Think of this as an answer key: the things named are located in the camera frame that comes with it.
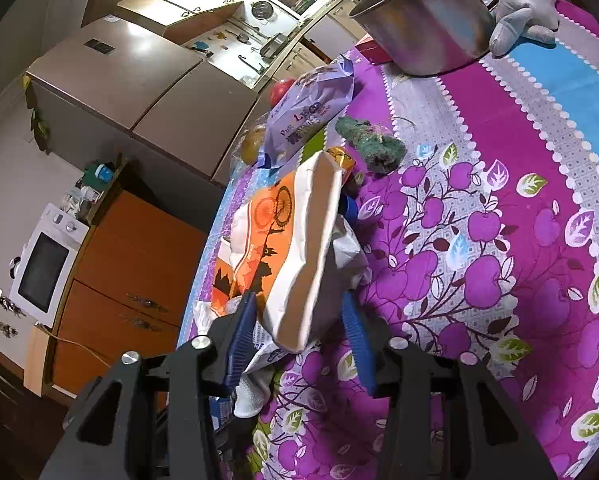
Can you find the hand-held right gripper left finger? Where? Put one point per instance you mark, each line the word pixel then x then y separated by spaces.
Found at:
pixel 242 332

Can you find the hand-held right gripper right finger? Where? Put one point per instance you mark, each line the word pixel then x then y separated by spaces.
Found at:
pixel 358 352

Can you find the white wrapper with blue print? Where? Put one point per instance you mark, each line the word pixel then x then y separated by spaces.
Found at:
pixel 254 395

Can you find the orange and white paper bag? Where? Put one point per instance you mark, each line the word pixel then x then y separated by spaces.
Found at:
pixel 299 240

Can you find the blue packet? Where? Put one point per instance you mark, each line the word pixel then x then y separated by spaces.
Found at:
pixel 350 207

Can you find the orange wooden cabinet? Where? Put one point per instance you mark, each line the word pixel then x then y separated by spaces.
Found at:
pixel 129 260

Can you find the yellow pear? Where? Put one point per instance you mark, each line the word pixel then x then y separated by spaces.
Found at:
pixel 252 145

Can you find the gold foil wrapper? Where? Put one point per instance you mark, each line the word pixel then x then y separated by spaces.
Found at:
pixel 342 157

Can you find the purple floral tablecloth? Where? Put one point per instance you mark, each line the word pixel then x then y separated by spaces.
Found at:
pixel 504 210

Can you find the green scouring sponge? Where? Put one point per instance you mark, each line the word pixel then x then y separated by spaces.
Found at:
pixel 374 145

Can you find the white microwave oven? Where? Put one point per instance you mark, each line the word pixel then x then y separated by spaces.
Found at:
pixel 44 265

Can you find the green container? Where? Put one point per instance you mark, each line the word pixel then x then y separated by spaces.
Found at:
pixel 94 174

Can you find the purple snack packet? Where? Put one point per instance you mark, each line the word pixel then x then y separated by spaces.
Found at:
pixel 304 110

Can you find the beige refrigerator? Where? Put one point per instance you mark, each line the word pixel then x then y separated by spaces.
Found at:
pixel 129 85

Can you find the green plant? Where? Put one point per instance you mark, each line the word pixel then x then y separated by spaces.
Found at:
pixel 38 120

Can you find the red box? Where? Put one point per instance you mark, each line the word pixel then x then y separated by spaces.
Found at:
pixel 369 49

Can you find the steel pot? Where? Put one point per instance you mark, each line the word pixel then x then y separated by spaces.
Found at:
pixel 424 25

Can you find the grey glove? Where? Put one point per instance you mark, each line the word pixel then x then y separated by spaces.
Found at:
pixel 524 10

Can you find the beige wall cabinets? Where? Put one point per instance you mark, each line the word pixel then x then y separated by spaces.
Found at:
pixel 179 10

